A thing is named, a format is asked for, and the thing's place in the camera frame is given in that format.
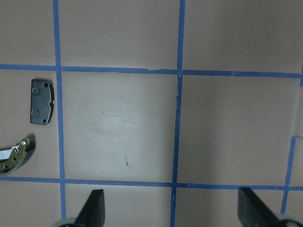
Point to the olive green brake shoe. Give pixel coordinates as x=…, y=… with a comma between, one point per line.
x=15, y=157

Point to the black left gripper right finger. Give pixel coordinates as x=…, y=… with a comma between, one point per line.
x=252, y=211

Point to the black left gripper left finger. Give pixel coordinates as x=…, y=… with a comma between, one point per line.
x=92, y=213

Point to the dark grey brake pad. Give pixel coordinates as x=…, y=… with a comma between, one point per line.
x=42, y=97

